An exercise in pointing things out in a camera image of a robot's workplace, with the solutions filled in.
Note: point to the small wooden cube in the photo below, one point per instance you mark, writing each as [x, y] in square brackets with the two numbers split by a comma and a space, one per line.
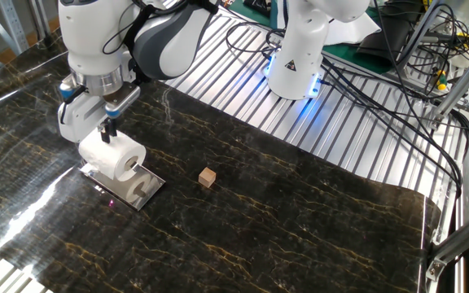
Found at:
[207, 177]

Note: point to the black electronic device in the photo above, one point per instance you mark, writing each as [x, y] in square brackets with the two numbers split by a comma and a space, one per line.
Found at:
[259, 6]

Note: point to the white toilet paper roll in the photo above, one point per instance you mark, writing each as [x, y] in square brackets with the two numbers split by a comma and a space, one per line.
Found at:
[104, 154]

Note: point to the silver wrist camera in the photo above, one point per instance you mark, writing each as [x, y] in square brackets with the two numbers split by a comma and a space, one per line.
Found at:
[122, 99]

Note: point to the grey metal shelf upright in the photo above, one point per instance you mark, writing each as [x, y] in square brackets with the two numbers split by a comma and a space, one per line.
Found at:
[8, 20]

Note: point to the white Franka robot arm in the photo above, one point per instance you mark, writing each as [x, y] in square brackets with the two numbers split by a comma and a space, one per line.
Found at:
[299, 49]

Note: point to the black marble pattern mat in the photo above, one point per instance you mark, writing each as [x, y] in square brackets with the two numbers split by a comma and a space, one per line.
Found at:
[259, 228]

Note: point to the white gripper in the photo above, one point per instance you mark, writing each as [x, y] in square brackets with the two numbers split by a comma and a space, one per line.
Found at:
[80, 120]

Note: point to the chrome paper roll holder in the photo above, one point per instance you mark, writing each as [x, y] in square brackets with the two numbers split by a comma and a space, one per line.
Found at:
[112, 187]

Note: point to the aluminium strut with bracket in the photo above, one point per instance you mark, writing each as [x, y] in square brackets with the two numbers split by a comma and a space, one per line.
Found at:
[458, 240]

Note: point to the green cutting mat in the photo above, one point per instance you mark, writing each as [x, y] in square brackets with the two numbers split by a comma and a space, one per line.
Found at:
[352, 59]

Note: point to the aluminium frame strut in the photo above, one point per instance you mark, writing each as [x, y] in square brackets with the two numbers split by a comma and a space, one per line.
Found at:
[462, 81]

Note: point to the white paper sheet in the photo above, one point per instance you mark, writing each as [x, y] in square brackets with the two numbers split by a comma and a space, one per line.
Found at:
[352, 30]

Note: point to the black pouch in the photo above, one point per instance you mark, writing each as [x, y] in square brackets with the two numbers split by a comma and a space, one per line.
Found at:
[385, 40]

